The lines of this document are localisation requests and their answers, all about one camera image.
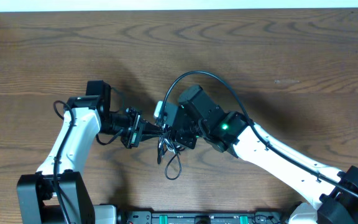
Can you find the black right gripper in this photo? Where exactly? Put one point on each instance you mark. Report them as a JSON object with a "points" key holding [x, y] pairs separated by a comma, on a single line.
{"points": [[182, 140]]}

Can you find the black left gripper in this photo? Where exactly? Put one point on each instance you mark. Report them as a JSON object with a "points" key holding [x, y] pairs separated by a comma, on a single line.
{"points": [[138, 125]]}

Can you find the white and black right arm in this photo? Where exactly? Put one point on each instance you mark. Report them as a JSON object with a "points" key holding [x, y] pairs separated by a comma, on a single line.
{"points": [[331, 194]]}

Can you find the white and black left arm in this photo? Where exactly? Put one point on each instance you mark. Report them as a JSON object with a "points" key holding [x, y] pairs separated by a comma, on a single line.
{"points": [[56, 192]]}

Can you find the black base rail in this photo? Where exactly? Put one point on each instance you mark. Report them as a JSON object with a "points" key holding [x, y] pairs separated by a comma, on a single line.
{"points": [[197, 217]]}

